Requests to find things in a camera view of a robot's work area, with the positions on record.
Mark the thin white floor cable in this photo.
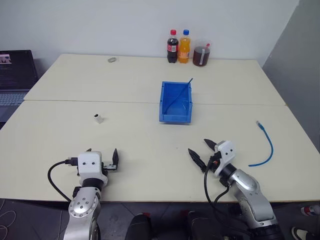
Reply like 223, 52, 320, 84
0, 199, 16, 240

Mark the white bottle red label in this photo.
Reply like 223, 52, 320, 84
300, 204, 320, 217

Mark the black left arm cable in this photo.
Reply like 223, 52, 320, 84
47, 156, 79, 203

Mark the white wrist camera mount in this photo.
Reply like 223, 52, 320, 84
213, 140, 237, 176
77, 151, 109, 187

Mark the orange soda bottle blue cap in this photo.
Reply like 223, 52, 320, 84
178, 29, 192, 65

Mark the cola bottle red cap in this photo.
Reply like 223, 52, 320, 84
165, 29, 180, 64

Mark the long blue cable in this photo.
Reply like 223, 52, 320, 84
163, 77, 195, 115

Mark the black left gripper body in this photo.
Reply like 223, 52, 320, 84
100, 161, 119, 176

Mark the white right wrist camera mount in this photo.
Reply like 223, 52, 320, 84
213, 140, 237, 176

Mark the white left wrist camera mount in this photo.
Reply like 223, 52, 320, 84
77, 151, 109, 187

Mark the short blue Ethernet cable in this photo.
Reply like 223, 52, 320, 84
247, 120, 275, 168

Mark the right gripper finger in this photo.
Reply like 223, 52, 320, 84
187, 148, 208, 174
203, 138, 218, 152

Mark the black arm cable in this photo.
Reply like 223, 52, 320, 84
203, 159, 251, 232
47, 156, 79, 203

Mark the small white adapter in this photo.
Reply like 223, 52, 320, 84
92, 112, 104, 125

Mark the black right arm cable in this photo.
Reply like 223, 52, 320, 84
203, 159, 251, 232

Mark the dark grey laptop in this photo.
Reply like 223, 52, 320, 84
0, 49, 40, 124

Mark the dark rounded shape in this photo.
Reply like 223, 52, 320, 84
185, 210, 227, 240
124, 212, 153, 240

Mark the black and white shoe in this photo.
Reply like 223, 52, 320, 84
290, 226, 320, 240

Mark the blue plastic storage bin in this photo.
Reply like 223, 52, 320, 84
158, 80, 194, 124

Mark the clear jar brown liquid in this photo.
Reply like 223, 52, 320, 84
192, 38, 213, 68

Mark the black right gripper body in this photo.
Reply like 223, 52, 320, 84
206, 150, 223, 175

